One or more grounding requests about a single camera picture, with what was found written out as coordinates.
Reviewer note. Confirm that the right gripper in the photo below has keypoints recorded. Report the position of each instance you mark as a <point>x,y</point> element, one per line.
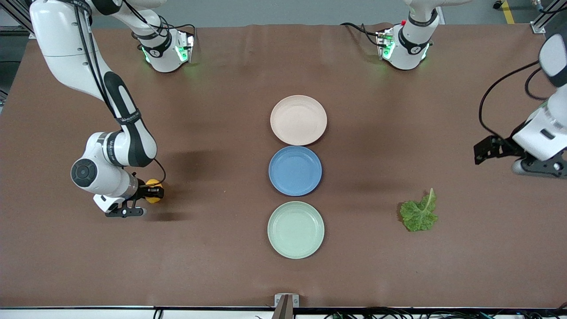
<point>143,192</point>

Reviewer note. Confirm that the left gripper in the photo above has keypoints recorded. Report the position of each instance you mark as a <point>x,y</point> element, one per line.
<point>506,145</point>

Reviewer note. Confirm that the yellow lemon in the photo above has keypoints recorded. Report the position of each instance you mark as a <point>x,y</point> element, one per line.
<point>154,182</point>

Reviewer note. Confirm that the green lettuce leaf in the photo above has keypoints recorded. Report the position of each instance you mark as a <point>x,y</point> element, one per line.
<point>418,217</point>

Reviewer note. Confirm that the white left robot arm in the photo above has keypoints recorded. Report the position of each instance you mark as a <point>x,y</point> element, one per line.
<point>409,48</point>

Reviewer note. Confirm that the silver arm base connector plate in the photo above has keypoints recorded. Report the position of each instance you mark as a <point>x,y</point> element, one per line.
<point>382,44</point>
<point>188,46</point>

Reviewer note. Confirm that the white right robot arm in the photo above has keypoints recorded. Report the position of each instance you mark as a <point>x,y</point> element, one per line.
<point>66,44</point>

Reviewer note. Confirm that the brown table mat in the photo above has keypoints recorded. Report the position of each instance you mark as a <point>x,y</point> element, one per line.
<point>221,243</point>

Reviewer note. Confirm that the blue round plate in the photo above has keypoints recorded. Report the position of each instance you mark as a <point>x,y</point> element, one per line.
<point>295,171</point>

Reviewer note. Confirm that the green round plate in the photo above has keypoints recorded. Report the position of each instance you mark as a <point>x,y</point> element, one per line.
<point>296,230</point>

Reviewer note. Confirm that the pink round plate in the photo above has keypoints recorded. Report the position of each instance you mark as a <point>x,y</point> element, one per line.
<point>298,120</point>

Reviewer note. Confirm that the aluminium frame profile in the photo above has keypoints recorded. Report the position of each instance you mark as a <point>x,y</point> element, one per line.
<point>538,27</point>
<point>13,30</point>

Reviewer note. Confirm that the metal table bracket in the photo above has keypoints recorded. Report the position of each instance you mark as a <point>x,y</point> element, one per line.
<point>286,305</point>

